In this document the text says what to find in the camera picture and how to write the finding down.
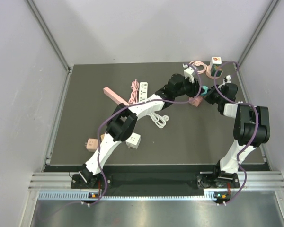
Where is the purple cable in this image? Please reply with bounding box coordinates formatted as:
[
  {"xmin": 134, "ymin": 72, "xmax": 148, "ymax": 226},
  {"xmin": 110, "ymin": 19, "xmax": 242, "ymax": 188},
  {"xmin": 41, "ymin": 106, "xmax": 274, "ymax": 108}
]
[
  {"xmin": 213, "ymin": 61, "xmax": 261, "ymax": 206},
  {"xmin": 94, "ymin": 66, "xmax": 202, "ymax": 208}
]

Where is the pink round socket base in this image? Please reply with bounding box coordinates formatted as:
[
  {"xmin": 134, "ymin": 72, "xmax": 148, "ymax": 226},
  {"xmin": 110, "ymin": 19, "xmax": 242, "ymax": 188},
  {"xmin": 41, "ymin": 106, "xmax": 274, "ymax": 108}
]
[{"xmin": 205, "ymin": 65, "xmax": 214, "ymax": 79}]

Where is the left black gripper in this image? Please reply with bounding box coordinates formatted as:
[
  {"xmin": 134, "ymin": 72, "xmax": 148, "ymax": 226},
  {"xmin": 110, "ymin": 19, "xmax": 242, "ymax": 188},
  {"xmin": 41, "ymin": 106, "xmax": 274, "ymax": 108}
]
[{"xmin": 173, "ymin": 76, "xmax": 204, "ymax": 98}]

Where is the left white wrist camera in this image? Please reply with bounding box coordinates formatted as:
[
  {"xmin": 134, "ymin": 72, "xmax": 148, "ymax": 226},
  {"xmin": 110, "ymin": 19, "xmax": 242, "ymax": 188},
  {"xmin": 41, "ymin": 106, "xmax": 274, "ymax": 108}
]
[{"xmin": 183, "ymin": 64, "xmax": 195, "ymax": 83}]

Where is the white coiled power cord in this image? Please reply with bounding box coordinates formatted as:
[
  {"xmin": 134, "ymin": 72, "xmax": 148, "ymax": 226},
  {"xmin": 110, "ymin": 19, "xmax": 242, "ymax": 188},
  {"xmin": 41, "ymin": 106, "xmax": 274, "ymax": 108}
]
[{"xmin": 149, "ymin": 112, "xmax": 169, "ymax": 129}]

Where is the white cube adapter plug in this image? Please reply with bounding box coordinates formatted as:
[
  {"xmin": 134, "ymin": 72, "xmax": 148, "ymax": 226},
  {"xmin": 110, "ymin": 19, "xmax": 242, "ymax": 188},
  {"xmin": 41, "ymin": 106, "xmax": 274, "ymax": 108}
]
[{"xmin": 125, "ymin": 132, "xmax": 141, "ymax": 149}]

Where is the pink deer cube adapter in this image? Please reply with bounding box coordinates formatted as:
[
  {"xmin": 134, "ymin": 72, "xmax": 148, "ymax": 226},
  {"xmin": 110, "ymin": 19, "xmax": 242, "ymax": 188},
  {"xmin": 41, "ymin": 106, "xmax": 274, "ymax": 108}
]
[{"xmin": 85, "ymin": 138, "xmax": 98, "ymax": 152}]

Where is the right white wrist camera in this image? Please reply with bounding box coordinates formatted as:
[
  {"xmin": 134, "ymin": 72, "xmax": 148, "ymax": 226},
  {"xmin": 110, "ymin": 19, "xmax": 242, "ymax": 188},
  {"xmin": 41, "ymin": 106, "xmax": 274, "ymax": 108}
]
[{"xmin": 223, "ymin": 75, "xmax": 231, "ymax": 83}]

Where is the green cube adapter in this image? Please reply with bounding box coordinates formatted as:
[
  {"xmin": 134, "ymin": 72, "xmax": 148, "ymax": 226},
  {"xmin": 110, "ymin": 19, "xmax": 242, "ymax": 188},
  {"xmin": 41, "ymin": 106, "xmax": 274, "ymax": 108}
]
[{"xmin": 210, "ymin": 66, "xmax": 222, "ymax": 78}]

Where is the pink cube socket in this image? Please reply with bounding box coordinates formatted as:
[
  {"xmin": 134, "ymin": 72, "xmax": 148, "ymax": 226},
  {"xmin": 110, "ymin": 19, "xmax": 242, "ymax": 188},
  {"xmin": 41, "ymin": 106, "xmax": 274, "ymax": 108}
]
[{"xmin": 189, "ymin": 96, "xmax": 203, "ymax": 107}]

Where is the aluminium frame rail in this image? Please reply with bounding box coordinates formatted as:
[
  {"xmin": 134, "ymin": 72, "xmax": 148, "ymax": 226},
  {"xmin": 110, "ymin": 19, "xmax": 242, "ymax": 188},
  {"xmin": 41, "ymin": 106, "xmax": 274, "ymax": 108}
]
[{"xmin": 29, "ymin": 171, "xmax": 284, "ymax": 191}]

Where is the white cube adapter with picture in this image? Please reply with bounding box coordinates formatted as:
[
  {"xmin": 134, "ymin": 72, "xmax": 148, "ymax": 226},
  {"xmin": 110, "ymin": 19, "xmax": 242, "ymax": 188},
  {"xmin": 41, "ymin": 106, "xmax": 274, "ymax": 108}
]
[{"xmin": 210, "ymin": 56, "xmax": 222, "ymax": 68}]

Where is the pink power strip cord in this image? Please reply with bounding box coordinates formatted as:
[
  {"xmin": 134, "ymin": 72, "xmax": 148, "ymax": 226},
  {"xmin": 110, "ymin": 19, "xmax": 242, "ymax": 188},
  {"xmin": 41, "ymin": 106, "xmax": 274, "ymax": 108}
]
[{"xmin": 128, "ymin": 79, "xmax": 140, "ymax": 105}]

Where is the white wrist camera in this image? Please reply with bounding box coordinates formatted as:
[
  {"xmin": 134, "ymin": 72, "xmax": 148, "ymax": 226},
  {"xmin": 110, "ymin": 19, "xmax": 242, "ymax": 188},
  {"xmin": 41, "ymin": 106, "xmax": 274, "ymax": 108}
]
[
  {"xmin": 183, "ymin": 64, "xmax": 195, "ymax": 83},
  {"xmin": 223, "ymin": 75, "xmax": 231, "ymax": 83}
]

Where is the white slotted cable duct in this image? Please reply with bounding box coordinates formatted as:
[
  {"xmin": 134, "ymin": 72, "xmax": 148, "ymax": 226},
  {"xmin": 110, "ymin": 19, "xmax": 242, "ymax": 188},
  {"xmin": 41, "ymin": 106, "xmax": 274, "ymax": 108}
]
[{"xmin": 38, "ymin": 191, "xmax": 228, "ymax": 201}]

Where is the pink power strip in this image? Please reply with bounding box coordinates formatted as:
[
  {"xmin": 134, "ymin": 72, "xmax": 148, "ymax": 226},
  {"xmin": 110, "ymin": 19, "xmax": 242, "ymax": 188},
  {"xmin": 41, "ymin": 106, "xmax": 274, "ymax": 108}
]
[{"xmin": 103, "ymin": 87, "xmax": 129, "ymax": 105}]

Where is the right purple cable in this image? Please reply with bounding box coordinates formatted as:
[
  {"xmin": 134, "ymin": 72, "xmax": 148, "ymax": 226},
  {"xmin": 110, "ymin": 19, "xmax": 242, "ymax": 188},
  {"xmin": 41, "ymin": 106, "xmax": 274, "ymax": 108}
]
[{"xmin": 213, "ymin": 61, "xmax": 261, "ymax": 206}]

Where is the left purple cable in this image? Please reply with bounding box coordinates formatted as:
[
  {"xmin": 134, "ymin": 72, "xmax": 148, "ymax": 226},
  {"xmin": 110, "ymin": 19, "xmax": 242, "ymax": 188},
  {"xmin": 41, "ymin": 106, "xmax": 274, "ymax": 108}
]
[{"xmin": 94, "ymin": 66, "xmax": 202, "ymax": 208}]

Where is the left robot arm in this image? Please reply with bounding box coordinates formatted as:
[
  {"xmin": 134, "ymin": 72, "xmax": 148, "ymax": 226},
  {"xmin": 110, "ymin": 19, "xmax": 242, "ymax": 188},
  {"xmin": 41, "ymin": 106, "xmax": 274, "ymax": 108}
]
[{"xmin": 79, "ymin": 74, "xmax": 202, "ymax": 188}]

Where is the teal charger plug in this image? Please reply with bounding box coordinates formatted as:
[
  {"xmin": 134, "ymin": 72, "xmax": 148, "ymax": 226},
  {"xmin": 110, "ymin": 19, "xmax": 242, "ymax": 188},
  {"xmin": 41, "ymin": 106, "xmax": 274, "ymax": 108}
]
[{"xmin": 200, "ymin": 86, "xmax": 208, "ymax": 96}]

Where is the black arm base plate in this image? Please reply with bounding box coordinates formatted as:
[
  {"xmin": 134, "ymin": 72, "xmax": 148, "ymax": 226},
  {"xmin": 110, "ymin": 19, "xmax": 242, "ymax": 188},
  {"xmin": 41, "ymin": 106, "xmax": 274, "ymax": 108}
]
[{"xmin": 70, "ymin": 172, "xmax": 241, "ymax": 190}]

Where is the white power strip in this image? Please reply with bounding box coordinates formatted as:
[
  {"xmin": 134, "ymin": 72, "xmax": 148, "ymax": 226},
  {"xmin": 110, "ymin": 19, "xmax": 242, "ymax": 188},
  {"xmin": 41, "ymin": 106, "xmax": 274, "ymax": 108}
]
[{"xmin": 138, "ymin": 82, "xmax": 148, "ymax": 102}]

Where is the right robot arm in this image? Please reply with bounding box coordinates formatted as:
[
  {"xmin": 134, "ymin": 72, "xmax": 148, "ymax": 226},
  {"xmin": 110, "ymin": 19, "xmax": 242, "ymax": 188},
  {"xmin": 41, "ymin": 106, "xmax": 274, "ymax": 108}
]
[{"xmin": 199, "ymin": 83, "xmax": 270, "ymax": 188}]

